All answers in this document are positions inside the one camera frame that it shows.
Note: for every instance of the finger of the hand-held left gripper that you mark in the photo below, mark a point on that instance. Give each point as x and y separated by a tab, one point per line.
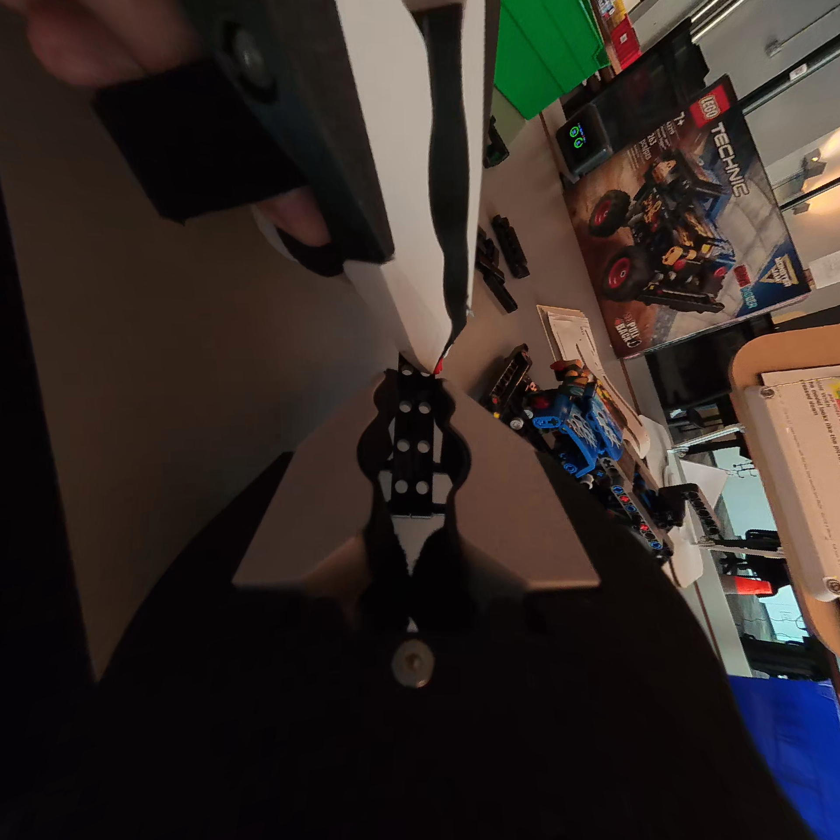
482	98
387	164

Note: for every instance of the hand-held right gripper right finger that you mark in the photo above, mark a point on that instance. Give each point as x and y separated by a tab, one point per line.
518	505

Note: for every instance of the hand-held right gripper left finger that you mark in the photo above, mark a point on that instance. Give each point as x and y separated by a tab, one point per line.
308	499

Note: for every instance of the wide black lego beam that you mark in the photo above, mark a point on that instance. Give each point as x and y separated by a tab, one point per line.
413	446

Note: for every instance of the small red lego pin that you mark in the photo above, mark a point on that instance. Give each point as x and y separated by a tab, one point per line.
443	364

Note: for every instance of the small black lego piece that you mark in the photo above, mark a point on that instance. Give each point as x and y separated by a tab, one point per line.
495	144

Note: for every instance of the lego truck model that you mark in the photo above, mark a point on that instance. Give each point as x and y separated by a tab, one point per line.
584	433

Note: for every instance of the lego instruction booklet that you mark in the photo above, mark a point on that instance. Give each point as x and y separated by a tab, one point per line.
584	341

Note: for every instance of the lego set box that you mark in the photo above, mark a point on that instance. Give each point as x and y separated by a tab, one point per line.
682	223

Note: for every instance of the person's left hand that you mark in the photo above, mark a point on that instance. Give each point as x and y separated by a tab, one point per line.
98	33

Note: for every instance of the green plastic bin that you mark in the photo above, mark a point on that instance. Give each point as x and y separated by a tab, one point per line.
544	52

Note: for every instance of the small device with green display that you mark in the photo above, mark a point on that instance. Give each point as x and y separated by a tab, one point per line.
581	141

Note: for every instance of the red box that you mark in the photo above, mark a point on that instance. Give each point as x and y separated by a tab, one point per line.
620	33

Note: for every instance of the tan board with white plate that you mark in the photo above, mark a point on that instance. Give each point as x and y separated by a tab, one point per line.
794	459

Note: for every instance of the blue plastic bin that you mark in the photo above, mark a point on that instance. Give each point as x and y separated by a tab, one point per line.
794	754

